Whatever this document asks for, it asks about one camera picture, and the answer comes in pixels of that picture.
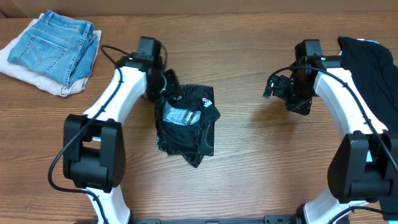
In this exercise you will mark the folded white cloth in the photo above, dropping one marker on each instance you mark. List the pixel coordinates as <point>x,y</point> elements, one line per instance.
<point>41,82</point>

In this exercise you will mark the black printed cycling jersey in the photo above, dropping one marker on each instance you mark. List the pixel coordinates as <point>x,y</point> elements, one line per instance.
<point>185,117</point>

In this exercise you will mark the plain black garment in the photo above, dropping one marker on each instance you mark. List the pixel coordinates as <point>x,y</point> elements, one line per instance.
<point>375,77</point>

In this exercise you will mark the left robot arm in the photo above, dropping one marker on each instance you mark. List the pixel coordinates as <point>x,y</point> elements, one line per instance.
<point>93,152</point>

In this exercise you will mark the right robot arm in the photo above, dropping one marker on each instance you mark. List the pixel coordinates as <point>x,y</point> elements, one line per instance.
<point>364,168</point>

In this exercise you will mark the folded blue denim jeans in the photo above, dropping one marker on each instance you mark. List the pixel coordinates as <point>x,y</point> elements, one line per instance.
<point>57,47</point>

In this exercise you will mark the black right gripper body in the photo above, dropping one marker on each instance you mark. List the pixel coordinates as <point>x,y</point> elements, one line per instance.
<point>297,93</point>

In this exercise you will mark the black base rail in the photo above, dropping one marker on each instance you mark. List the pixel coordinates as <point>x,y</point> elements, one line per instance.
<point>211,220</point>

